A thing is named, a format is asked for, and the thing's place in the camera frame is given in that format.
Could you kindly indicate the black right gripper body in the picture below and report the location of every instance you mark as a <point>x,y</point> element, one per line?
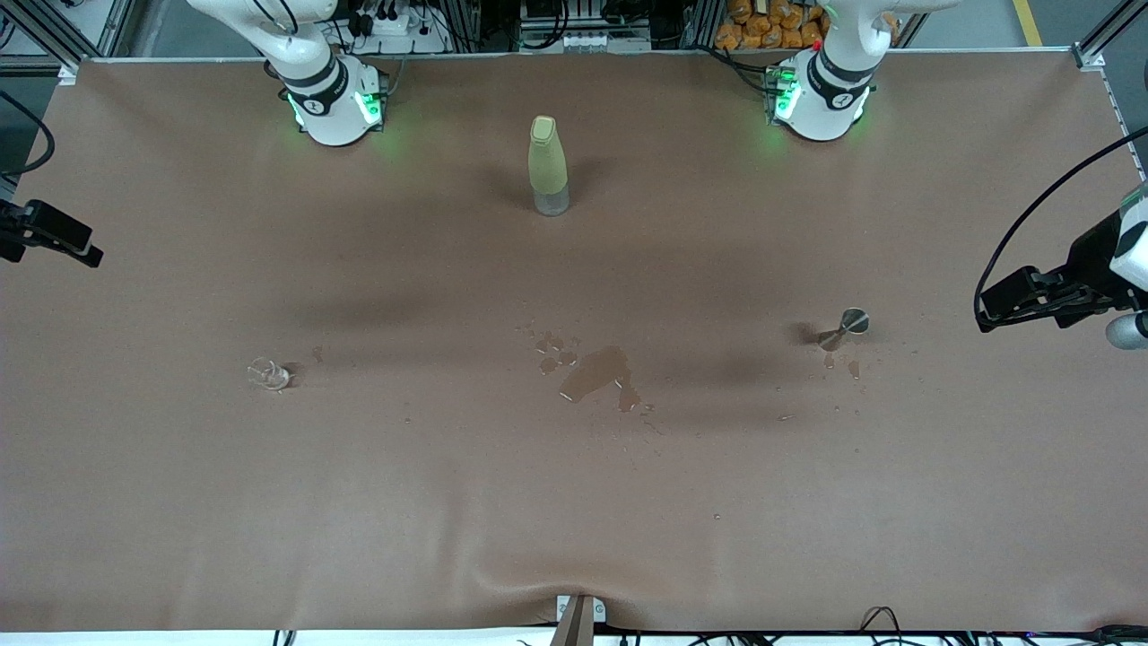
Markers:
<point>20,224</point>

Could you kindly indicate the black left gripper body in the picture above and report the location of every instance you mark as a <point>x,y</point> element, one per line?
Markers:
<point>1091,256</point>

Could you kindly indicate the silver metal jigger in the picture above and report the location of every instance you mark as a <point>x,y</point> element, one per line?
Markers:
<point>855,320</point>

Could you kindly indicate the small clear glass cup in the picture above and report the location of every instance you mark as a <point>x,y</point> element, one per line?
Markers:
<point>269,375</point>

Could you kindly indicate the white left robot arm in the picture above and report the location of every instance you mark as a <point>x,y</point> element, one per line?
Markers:
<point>821,112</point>

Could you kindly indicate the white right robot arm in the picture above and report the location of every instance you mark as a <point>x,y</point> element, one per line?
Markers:
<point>332,117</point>

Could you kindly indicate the orange packets pile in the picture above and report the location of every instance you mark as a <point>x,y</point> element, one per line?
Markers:
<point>762,27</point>

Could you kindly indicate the white power strip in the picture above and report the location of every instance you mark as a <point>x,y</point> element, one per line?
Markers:
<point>395,24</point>

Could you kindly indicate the brown spilled liquid puddle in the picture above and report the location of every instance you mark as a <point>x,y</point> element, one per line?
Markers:
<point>596,370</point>

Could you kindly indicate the yellow-green capped bottle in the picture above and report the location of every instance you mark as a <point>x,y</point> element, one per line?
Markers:
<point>548,161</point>

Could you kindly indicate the brown table mat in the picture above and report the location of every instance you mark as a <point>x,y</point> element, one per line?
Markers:
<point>574,502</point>

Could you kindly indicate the small white socket strip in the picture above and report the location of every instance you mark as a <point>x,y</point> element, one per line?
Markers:
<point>590,41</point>

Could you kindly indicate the black equipment box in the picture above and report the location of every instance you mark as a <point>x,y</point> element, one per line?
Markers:
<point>583,13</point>

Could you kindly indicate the metal table edge clamp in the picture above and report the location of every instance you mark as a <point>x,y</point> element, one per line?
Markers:
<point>581,615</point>

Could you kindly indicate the aluminium frame post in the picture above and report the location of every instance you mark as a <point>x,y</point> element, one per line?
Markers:
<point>45,31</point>
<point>1108,31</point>

